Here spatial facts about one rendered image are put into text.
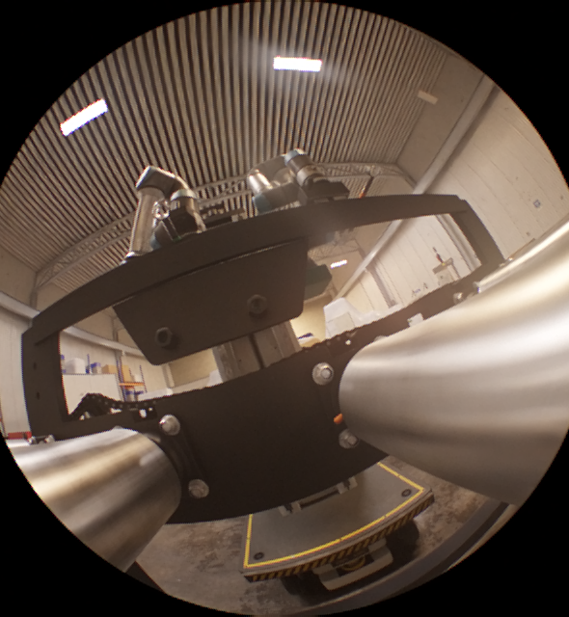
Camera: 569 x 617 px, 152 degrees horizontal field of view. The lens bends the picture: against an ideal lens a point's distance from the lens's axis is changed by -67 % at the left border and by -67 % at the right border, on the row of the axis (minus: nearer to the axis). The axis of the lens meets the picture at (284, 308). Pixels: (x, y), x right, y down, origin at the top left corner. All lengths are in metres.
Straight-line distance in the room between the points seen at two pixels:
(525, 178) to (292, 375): 10.25
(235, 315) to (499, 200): 10.49
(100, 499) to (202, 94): 7.74
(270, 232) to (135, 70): 7.40
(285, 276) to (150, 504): 0.31
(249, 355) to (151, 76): 7.51
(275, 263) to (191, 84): 7.46
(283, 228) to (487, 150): 10.63
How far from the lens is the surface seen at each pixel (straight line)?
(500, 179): 10.54
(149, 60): 7.62
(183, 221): 0.48
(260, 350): 0.89
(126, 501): 0.18
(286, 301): 0.30
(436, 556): 0.67
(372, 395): 0.15
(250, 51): 7.82
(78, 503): 0.16
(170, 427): 0.28
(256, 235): 0.34
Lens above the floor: 0.92
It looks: 16 degrees up
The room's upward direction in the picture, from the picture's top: 22 degrees counter-clockwise
